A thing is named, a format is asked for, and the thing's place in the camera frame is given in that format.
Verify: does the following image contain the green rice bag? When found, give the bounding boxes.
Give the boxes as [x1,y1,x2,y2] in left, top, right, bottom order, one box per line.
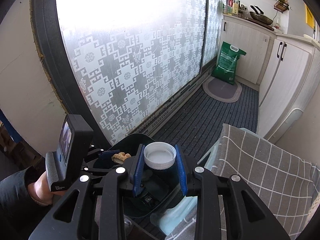
[212,41,246,85]

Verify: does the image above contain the white plastic bottle cap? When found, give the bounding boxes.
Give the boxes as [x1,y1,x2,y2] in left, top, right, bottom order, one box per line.
[143,142,176,170]

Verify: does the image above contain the person's left hand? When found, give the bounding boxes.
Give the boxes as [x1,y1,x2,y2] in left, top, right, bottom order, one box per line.
[27,172,66,206]

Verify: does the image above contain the white two-door cabinet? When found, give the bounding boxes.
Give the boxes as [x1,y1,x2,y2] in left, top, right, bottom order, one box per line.
[257,34,319,144]

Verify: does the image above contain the wall spice rack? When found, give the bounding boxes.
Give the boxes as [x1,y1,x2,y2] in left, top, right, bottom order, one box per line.
[274,0,290,13]

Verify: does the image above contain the light blue plastic stool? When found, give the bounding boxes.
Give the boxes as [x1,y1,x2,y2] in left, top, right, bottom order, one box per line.
[151,124,268,239]

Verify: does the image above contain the grey checked tablecloth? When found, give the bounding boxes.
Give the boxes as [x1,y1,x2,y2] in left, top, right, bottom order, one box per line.
[164,123,320,240]

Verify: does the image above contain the dark wok pan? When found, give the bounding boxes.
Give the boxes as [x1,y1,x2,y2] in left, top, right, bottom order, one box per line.
[249,5,273,25]

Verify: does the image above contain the dark teal trash bin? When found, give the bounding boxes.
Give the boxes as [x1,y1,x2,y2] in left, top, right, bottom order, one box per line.
[92,132,187,218]

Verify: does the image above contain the piece of ginger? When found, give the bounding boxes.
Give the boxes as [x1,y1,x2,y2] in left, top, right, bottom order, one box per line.
[111,152,131,164]

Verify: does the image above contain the oval grey floor mat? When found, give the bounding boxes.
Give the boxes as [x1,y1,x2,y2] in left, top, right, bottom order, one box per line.
[202,76,242,103]

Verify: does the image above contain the yellow cutting board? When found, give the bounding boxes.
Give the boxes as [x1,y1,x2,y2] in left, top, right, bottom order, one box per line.
[305,5,315,29]

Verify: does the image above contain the frosted patterned sliding door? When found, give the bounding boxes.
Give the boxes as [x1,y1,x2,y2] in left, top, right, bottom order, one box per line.
[31,0,222,148]

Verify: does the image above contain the clear oil bottle red cap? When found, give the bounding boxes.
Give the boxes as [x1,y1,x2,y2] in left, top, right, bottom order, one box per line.
[223,0,233,14]

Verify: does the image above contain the yellow oil bottle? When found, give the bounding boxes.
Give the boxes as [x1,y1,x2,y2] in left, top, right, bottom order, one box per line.
[232,0,239,16]

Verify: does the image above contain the person's left forearm sleeve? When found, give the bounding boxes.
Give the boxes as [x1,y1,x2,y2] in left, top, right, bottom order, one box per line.
[0,166,53,240]

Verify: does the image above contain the white cabinet under stove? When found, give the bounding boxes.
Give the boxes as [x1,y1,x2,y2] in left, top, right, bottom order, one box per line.
[219,15,276,85]

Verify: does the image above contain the dark striped floor runner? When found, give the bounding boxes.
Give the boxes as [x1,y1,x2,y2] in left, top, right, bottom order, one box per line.
[130,82,259,160]

